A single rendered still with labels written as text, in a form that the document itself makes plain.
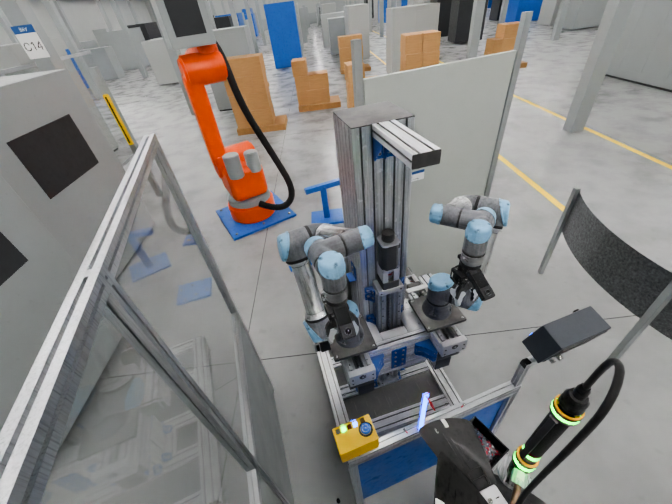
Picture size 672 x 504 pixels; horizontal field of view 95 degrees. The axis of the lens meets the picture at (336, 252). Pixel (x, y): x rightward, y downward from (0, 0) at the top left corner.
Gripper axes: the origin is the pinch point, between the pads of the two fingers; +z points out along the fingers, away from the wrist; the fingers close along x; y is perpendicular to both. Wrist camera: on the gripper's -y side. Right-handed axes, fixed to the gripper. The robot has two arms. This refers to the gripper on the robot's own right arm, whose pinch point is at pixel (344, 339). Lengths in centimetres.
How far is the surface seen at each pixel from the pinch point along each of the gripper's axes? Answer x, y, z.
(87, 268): 47, -6, -57
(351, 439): 6.6, -15.9, 40.7
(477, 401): -56, -15, 62
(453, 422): -30, -27, 33
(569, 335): -89, -18, 24
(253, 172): 8, 337, 74
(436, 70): -115, 128, -49
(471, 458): -27, -39, 30
